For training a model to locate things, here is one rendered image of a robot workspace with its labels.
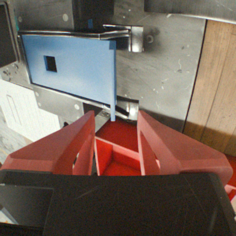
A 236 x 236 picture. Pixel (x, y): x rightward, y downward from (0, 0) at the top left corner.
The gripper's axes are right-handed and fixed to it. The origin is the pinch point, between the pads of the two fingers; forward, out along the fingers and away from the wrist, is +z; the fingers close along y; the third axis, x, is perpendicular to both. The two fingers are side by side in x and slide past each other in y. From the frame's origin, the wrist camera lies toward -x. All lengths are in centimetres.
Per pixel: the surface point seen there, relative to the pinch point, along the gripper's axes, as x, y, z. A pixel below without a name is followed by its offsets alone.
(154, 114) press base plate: 9.0, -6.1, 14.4
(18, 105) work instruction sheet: 19.4, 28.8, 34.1
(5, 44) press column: 0.3, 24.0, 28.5
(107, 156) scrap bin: 20.3, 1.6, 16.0
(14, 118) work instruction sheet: 26, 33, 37
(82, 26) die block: -4.6, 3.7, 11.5
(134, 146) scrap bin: 12.2, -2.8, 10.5
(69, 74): 0.7, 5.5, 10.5
